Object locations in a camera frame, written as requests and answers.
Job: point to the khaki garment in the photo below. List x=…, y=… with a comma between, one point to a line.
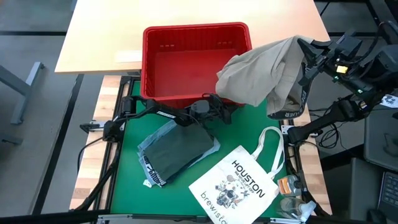
x=261, y=74

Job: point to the dark green garment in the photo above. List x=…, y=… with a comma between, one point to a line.
x=177, y=149

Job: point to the black metal table frame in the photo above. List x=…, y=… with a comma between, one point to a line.
x=122, y=93

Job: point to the red fabric laundry bin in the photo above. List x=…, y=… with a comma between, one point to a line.
x=192, y=68

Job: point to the white label strip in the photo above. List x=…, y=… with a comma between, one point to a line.
x=129, y=56

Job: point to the black metal desk leg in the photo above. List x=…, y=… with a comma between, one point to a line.
x=373, y=9

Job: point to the laptop keyboard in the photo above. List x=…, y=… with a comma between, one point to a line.
x=390, y=193

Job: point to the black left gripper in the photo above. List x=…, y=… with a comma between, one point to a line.
x=202, y=112

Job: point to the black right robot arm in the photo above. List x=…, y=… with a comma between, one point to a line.
x=373, y=71

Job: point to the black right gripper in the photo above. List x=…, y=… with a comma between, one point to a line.
x=339, y=59

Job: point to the white printed t-shirt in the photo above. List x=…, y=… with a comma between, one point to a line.
x=236, y=186

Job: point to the light wooden desk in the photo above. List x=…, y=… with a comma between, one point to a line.
x=109, y=31

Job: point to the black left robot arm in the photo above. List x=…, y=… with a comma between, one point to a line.
x=161, y=113

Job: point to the navy Puma t-shirt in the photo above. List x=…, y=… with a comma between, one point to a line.
x=154, y=175

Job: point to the clear spray bottle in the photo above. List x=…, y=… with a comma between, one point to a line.
x=292, y=208

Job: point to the dark grey cabinet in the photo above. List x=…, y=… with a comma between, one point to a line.
x=351, y=193

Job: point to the white patterned tag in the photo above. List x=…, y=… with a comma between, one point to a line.
x=390, y=100

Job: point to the grey plastic case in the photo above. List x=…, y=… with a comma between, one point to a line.
x=381, y=140

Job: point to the grey metal desk leg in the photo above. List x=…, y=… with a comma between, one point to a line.
x=25, y=87

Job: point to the black stand strut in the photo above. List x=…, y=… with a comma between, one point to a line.
x=97, y=183

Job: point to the light blue denim jeans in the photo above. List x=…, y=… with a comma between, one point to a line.
x=155, y=133

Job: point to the black computer mouse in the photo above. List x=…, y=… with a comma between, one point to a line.
x=376, y=216

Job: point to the orange label sanitizer bottle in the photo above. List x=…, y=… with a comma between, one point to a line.
x=289, y=186

